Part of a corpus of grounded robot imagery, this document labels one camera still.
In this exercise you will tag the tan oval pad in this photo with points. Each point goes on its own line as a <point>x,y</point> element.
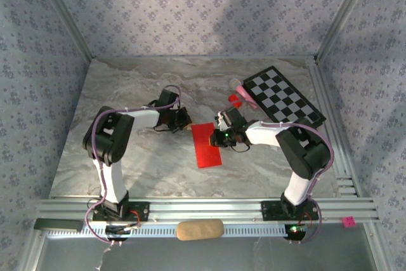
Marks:
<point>200,229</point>

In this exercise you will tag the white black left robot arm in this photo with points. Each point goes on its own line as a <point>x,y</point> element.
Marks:
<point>144,121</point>

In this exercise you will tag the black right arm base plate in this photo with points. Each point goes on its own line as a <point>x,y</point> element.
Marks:
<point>269,210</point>

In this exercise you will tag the red cloth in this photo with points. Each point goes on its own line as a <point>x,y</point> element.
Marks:
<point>206,153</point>

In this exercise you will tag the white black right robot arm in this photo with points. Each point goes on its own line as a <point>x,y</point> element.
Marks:
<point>263,134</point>

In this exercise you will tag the small red block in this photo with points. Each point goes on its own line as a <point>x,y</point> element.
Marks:
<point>234,98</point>

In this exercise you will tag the black white checkerboard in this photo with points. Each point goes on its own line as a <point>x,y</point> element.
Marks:
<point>285,96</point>

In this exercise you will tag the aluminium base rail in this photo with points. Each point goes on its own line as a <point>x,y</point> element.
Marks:
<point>206,209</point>

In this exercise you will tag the black flat bar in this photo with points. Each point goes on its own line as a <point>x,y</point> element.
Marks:
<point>57,225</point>

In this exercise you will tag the aluminium frame post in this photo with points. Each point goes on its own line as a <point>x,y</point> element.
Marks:
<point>343,14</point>

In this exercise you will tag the aluminium back rail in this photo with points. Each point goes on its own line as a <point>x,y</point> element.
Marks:
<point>203,57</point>

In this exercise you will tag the aluminium side rail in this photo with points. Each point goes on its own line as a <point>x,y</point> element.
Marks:
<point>321,93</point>

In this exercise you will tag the pink toy microphone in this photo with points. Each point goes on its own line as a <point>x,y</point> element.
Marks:
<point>244,93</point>

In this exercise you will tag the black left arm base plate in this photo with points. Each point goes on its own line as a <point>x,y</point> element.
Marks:
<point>139,212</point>

